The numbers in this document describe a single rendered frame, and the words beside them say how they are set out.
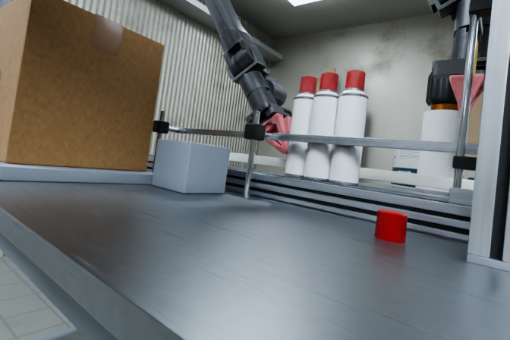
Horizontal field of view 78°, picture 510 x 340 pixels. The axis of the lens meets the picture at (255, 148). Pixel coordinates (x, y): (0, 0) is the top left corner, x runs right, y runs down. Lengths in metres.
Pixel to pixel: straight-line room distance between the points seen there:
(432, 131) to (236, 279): 0.67
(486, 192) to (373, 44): 3.77
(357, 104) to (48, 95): 0.51
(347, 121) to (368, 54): 3.51
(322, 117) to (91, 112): 0.41
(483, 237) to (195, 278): 0.28
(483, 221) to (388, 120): 3.42
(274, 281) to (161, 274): 0.07
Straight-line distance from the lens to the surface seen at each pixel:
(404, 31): 4.05
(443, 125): 0.80
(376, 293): 0.22
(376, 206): 0.52
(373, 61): 4.01
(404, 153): 1.08
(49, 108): 0.60
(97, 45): 0.65
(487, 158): 0.38
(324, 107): 0.60
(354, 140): 0.55
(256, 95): 0.70
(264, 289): 0.19
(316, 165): 0.59
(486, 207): 0.38
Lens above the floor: 0.90
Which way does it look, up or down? 2 degrees up
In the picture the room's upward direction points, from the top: 7 degrees clockwise
